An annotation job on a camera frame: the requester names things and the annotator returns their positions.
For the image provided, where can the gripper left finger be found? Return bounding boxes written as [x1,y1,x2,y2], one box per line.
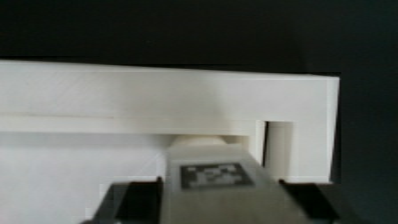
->
[82,178,163,224]

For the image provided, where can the white square tabletop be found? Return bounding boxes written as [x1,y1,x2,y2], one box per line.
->
[0,60,339,224]

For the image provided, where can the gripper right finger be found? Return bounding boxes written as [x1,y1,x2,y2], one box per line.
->
[279,180,362,224]

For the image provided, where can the white table leg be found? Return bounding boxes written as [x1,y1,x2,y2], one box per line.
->
[160,135,311,224]

